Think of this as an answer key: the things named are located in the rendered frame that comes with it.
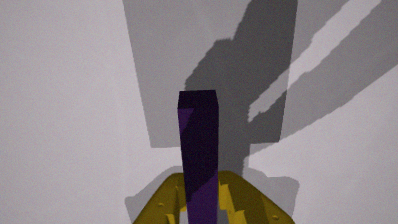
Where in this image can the dark purple rod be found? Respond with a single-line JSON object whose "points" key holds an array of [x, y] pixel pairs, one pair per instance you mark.
{"points": [[198, 116]]}

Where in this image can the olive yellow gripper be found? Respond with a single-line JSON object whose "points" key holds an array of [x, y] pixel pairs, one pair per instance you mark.
{"points": [[245, 204]]}

